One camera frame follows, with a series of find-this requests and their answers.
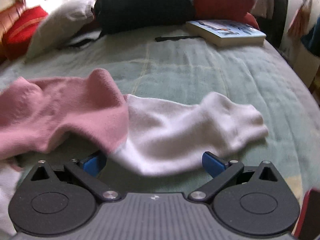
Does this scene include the pink and white sweater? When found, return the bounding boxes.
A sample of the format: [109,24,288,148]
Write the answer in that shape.
[1,68,268,235]

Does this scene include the hanging clothes on rack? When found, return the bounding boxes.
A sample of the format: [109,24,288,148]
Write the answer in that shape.
[251,0,289,48]

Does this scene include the red phone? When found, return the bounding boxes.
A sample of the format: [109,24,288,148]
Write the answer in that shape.
[294,188,320,240]

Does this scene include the green plaid bed blanket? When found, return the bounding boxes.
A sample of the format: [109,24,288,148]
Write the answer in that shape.
[1,27,319,199]

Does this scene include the paperback book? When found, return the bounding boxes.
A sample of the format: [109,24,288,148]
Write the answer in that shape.
[185,20,266,47]

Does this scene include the grey pillow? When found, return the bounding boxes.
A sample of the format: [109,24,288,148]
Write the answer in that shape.
[25,0,96,61]

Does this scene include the red pillow at headboard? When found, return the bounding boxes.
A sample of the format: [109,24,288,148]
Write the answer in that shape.
[2,6,48,61]

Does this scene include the black pen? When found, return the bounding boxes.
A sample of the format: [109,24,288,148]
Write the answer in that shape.
[155,36,201,42]

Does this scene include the right pink curtain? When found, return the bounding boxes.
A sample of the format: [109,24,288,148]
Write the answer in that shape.
[287,0,312,39]

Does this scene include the black backpack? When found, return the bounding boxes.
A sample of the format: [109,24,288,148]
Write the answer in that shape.
[93,0,195,37]

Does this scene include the red quilt behind backpack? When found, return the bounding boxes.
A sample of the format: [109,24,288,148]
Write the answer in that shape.
[194,0,259,29]

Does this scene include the wooden headboard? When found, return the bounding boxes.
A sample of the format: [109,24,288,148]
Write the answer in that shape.
[0,2,25,63]

